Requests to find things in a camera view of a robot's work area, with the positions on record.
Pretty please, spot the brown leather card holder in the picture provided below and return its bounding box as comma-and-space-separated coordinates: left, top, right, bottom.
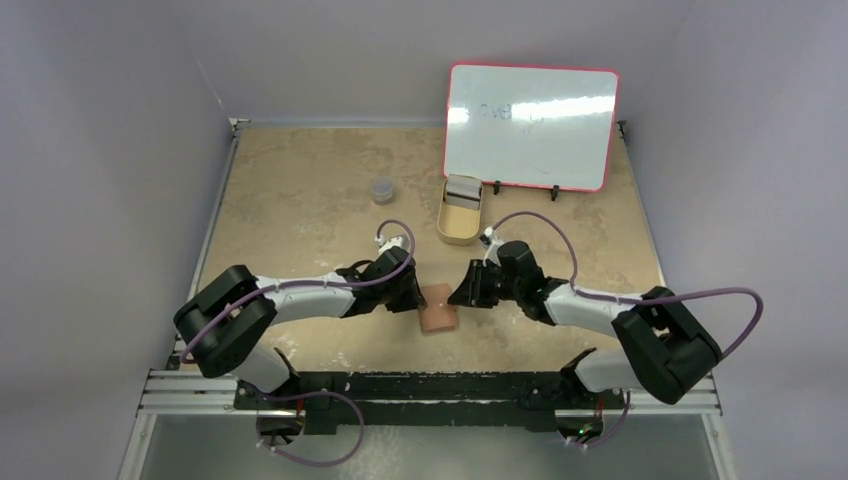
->
419, 283, 458, 335

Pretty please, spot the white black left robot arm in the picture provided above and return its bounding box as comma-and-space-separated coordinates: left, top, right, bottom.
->
174, 246, 427, 409

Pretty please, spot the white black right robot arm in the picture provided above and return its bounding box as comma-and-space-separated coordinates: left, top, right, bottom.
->
441, 240, 723, 407

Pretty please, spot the stack of cards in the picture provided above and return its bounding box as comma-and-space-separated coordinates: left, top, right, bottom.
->
444, 175, 483, 211

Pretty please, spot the beige oval plastic tray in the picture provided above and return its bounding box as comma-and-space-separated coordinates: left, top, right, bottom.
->
437, 179, 482, 245

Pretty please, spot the red framed whiteboard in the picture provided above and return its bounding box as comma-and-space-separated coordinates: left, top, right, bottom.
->
443, 63, 620, 192

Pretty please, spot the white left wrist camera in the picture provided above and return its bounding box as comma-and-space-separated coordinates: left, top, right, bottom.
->
375, 234, 410, 254

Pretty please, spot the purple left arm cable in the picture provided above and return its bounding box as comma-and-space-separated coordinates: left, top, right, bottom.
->
180, 219, 417, 366

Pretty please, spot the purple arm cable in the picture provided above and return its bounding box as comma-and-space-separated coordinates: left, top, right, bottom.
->
180, 219, 417, 366
484, 211, 765, 359

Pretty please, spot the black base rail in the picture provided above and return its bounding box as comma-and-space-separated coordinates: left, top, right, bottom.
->
234, 371, 624, 435

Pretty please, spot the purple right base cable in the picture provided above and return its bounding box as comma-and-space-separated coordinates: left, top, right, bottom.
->
564, 387, 628, 452

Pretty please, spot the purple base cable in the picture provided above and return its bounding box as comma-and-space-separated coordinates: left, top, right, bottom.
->
564, 387, 628, 452
255, 388, 369, 468

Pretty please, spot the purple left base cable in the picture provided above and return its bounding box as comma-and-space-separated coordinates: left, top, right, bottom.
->
255, 388, 369, 468

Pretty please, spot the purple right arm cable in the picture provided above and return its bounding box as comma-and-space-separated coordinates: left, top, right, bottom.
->
484, 211, 765, 359

